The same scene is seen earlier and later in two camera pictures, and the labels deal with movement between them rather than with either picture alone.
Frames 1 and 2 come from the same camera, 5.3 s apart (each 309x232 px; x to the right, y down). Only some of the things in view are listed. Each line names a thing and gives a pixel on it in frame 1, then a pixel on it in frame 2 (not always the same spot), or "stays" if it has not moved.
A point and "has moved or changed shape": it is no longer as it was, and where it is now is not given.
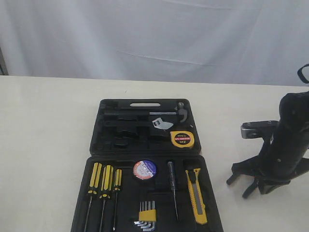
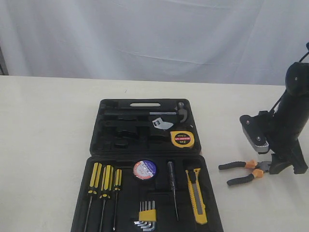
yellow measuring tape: x=182 y=139 stays
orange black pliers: x=249 y=189 has moved or changed shape
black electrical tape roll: x=145 y=170 stays
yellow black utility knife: x=199 y=208 stays
